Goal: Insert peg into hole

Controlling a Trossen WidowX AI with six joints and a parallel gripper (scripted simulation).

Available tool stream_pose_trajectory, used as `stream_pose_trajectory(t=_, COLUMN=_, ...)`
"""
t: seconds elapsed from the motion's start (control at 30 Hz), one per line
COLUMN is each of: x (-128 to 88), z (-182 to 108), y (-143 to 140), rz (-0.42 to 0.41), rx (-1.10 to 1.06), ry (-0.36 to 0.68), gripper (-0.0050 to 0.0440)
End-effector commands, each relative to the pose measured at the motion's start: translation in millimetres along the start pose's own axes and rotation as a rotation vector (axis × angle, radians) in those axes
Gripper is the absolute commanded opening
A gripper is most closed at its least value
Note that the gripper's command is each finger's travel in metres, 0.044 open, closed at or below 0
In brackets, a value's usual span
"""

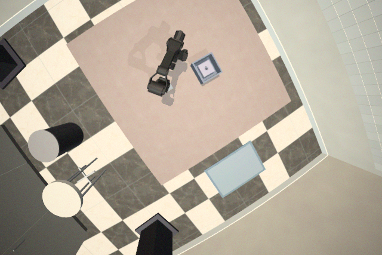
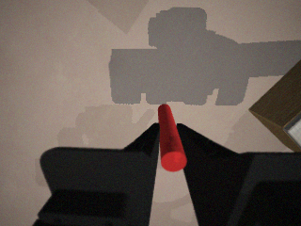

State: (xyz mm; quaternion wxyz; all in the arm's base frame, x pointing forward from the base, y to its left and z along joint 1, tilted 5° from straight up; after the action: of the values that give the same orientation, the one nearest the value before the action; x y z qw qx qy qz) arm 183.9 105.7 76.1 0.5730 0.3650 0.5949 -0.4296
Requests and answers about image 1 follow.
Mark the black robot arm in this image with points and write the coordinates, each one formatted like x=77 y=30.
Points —
x=174 y=46

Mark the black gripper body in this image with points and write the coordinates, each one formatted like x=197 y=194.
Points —
x=173 y=64

